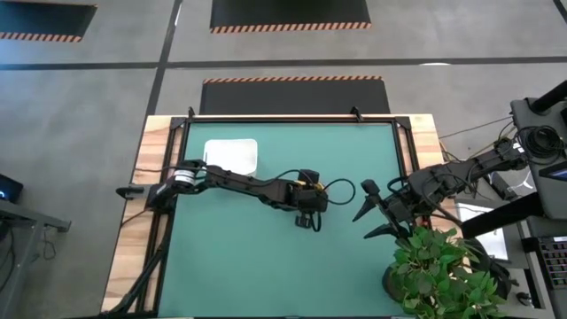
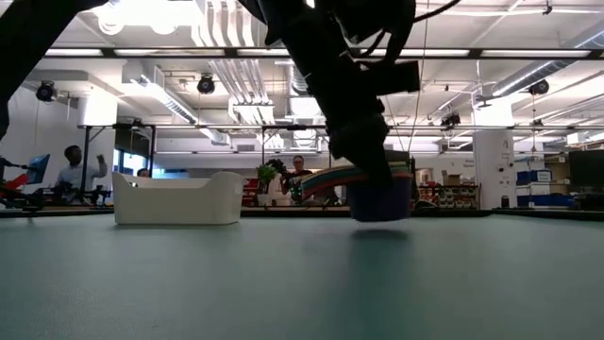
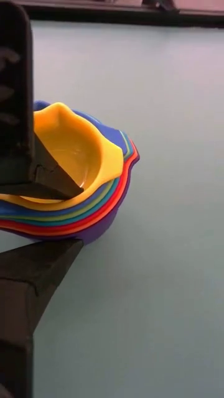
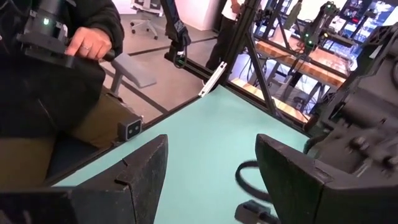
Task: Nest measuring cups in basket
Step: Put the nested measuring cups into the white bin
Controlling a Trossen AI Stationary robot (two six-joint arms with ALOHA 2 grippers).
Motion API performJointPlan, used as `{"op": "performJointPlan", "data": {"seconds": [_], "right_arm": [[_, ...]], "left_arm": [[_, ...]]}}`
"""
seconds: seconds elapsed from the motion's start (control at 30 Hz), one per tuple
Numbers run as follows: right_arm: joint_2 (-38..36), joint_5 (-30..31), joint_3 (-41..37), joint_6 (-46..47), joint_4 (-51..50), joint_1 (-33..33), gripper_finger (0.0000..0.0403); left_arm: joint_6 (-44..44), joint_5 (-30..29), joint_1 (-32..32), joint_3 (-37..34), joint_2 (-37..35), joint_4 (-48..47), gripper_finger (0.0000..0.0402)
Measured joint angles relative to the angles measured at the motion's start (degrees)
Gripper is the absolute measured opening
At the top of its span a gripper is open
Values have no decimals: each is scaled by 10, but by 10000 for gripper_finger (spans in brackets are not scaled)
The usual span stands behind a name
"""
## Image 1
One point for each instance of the grey metal desk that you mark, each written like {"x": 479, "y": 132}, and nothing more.
{"x": 17, "y": 219}

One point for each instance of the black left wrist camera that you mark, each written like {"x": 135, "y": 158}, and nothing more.
{"x": 309, "y": 176}

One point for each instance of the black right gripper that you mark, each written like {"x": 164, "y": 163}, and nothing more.
{"x": 394, "y": 208}

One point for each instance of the grey equipment cart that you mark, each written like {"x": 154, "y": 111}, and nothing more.
{"x": 522, "y": 111}

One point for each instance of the black pole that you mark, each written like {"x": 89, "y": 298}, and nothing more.
{"x": 551, "y": 95}

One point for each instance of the large leafy potted plant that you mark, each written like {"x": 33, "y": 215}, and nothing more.
{"x": 434, "y": 270}

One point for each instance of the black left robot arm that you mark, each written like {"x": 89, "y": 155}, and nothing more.
{"x": 248, "y": 186}

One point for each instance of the backlit computer keyboard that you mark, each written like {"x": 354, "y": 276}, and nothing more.
{"x": 556, "y": 261}

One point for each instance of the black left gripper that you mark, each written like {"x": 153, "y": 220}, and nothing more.
{"x": 310, "y": 201}

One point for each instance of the black striped-edge floor mat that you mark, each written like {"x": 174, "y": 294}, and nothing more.
{"x": 292, "y": 95}
{"x": 288, "y": 13}
{"x": 40, "y": 20}

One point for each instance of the small black device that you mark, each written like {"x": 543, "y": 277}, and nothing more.
{"x": 11, "y": 188}

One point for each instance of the teal table mat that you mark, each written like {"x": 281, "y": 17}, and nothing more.
{"x": 274, "y": 274}

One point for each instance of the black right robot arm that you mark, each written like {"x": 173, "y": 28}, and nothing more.
{"x": 452, "y": 177}

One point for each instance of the black metal table frame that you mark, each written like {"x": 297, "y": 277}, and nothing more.
{"x": 266, "y": 120}

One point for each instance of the white plastic basket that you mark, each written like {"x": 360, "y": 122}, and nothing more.
{"x": 230, "y": 153}

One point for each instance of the black diagonal bar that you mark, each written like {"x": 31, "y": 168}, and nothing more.
{"x": 500, "y": 215}

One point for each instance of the white sheet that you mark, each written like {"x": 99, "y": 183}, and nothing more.
{"x": 494, "y": 241}

